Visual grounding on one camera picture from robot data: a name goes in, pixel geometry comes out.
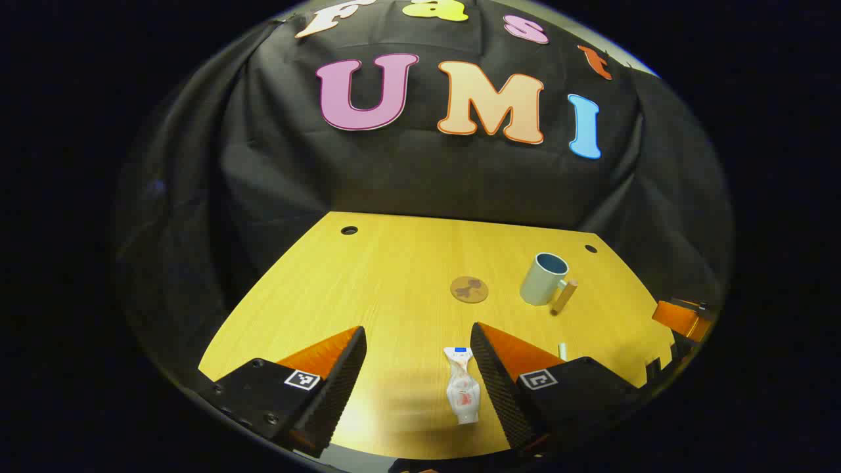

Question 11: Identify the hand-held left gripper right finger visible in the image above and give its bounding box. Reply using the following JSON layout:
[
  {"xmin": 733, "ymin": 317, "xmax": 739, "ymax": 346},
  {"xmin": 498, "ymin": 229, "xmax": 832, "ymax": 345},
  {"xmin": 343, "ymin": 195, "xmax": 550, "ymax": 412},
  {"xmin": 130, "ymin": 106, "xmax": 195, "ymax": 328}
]
[{"xmin": 469, "ymin": 321, "xmax": 648, "ymax": 457}]

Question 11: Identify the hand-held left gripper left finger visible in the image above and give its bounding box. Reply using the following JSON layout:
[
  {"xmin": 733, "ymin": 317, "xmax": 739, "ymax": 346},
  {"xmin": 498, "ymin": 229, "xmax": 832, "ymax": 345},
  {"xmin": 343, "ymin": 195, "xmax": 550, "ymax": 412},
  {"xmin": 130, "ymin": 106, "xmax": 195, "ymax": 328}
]
[{"xmin": 197, "ymin": 325, "xmax": 369, "ymax": 459}]

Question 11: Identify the white toothpaste tube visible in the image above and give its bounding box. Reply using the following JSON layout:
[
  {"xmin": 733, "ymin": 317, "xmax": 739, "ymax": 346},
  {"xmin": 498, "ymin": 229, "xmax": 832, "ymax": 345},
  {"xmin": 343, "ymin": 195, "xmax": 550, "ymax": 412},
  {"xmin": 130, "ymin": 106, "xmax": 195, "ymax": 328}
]
[{"xmin": 443, "ymin": 346, "xmax": 481, "ymax": 425}]

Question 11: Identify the round wooden coaster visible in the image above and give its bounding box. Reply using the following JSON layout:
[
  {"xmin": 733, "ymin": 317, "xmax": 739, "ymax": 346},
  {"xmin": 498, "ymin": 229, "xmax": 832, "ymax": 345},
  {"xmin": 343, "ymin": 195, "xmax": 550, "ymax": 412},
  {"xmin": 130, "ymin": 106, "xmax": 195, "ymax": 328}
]
[{"xmin": 450, "ymin": 276, "xmax": 489, "ymax": 304}]

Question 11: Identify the pale green cup wooden handle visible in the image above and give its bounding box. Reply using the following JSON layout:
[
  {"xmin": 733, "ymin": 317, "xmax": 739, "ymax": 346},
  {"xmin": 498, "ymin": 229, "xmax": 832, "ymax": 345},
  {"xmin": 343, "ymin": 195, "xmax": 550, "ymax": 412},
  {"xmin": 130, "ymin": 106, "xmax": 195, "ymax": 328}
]
[{"xmin": 520, "ymin": 252, "xmax": 579, "ymax": 316}]

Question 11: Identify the yellow wooden desktop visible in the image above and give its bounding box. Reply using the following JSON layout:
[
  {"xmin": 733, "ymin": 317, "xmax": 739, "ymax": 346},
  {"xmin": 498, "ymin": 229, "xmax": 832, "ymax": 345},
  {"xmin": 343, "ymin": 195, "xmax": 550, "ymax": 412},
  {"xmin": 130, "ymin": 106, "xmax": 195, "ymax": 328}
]
[{"xmin": 198, "ymin": 211, "xmax": 677, "ymax": 459}]

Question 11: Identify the black backdrop cloth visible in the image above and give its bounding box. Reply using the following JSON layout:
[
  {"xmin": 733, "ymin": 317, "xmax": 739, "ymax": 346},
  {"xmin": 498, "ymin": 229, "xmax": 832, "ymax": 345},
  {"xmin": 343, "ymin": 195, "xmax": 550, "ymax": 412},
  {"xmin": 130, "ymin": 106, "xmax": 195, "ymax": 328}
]
[{"xmin": 115, "ymin": 0, "xmax": 733, "ymax": 395}]

